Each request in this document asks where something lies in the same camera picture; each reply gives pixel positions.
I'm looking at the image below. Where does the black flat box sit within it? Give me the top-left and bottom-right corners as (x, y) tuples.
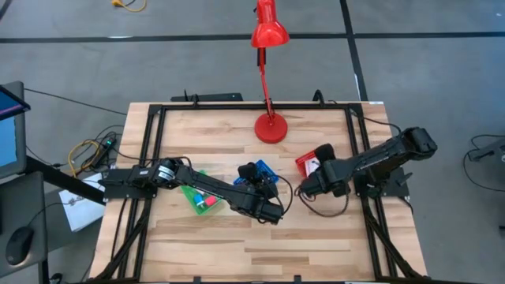
(170, 92), (245, 103)

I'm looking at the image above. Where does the grey side desk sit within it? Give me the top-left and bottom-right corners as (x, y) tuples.
(0, 170), (49, 284)

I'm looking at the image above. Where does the black power strip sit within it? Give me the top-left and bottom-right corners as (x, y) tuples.
(92, 136), (118, 170)

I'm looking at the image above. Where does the green plastic basket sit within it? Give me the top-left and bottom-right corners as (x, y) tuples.
(180, 169), (223, 216)

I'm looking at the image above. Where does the red desk lamp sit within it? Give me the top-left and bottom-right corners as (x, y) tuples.
(251, 0), (291, 145)

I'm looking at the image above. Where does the black table frame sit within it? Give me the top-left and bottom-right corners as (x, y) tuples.
(88, 100), (429, 284)

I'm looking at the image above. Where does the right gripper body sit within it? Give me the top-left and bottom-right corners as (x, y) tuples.
(301, 159), (351, 199)

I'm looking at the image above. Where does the white cardboard box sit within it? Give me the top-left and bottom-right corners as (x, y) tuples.
(58, 172), (108, 233)

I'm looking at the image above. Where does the yellow looped cable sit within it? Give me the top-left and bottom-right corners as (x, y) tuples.
(66, 139), (102, 178)

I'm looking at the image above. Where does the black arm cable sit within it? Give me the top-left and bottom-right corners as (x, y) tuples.
(275, 174), (295, 217)
(294, 185), (352, 219)

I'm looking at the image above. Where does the blue plastic basket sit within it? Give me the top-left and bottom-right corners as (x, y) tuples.
(232, 159), (280, 187)

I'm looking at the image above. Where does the grey monitor blue screen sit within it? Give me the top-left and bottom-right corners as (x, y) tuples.
(0, 80), (32, 181)

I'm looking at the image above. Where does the black computer mouse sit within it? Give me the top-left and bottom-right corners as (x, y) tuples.
(4, 226), (36, 267)

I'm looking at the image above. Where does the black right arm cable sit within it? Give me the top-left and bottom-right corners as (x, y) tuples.
(294, 185), (352, 219)

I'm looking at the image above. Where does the grey device with cable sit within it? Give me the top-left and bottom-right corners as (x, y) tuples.
(462, 133), (505, 194)

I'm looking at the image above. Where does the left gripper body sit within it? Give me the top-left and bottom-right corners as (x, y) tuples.
(250, 173), (279, 200)

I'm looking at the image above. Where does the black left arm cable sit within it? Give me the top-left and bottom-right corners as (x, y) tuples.
(275, 174), (295, 217)

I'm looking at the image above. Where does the yellow floor cable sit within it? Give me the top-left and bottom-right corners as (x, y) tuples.
(110, 0), (148, 13)

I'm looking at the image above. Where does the red plastic basket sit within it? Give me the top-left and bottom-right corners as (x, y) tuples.
(294, 148), (328, 178)

